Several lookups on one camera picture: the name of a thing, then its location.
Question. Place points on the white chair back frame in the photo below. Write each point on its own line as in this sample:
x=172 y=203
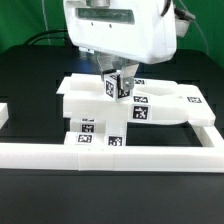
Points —
x=151 y=102

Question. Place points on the white block at left edge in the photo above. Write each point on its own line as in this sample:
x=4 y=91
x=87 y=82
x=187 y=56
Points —
x=3 y=114

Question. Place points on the white U-shaped fence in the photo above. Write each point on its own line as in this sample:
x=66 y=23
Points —
x=209 y=157

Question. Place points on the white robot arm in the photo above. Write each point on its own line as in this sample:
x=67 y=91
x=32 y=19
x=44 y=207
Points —
x=181 y=20

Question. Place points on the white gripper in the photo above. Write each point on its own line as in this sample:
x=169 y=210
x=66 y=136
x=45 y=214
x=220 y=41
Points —
x=139 y=30

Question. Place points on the white chair seat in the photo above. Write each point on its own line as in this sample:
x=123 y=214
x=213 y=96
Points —
x=87 y=125

